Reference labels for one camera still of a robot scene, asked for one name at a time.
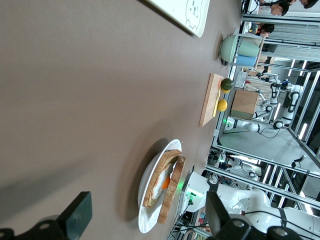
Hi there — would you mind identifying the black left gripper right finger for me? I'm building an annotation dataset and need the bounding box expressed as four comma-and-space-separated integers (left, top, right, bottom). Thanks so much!
205, 190, 251, 240

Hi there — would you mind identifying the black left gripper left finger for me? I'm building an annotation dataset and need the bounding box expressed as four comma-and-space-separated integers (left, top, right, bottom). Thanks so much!
14, 190, 93, 240

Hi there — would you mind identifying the plain brown bread slice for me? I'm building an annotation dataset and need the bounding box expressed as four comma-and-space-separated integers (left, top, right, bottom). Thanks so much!
157, 155, 187, 225

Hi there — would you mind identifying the fried egg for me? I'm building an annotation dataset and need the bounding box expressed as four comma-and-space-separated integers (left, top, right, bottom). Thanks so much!
151, 162, 175, 201

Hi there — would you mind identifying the white round plate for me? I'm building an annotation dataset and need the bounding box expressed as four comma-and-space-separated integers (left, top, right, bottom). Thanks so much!
137, 138, 183, 234

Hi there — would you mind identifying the toast slice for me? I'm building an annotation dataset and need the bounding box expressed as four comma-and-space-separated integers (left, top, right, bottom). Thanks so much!
142, 149, 182, 209

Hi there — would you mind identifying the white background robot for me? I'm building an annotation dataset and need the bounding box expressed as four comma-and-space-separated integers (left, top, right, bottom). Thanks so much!
224, 78, 305, 134

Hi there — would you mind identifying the yellow lemon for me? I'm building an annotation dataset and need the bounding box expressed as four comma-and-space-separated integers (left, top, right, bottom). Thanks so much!
216, 98, 229, 112

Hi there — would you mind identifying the yellow plastic knife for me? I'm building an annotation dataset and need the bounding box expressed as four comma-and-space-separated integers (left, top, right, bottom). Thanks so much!
212, 87, 223, 118

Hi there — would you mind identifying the wooden cutting board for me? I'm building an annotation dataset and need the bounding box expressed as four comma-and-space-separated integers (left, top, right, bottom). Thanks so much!
198, 72, 224, 128

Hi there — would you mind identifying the wooden box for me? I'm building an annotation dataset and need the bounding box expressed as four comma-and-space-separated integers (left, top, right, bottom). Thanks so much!
230, 89, 259, 120

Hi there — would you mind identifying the dark green avocado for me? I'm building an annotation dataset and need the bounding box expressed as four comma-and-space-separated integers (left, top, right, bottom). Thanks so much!
220, 77, 235, 91

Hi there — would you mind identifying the light blue cup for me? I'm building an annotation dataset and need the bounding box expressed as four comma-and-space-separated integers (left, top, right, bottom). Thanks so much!
235, 55, 259, 67

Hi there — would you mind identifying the pale green bowl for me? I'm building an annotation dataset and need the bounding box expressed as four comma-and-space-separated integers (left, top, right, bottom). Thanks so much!
219, 34, 239, 62

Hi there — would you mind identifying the pale green cup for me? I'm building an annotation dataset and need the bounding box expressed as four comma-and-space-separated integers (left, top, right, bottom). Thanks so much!
237, 40, 261, 59

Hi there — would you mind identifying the person with black hair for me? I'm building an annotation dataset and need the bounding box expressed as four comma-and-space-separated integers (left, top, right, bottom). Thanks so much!
269, 0, 290, 17
259, 23, 276, 39

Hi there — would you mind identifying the cream bear print tray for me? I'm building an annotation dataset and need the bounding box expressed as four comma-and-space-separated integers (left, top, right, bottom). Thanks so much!
145, 0, 211, 39

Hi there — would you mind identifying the aluminium frame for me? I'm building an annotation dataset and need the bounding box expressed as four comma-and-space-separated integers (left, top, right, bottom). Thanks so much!
204, 0, 320, 221

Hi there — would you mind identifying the white wire rack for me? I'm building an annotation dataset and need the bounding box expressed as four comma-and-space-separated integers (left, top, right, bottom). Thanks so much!
229, 34, 266, 69

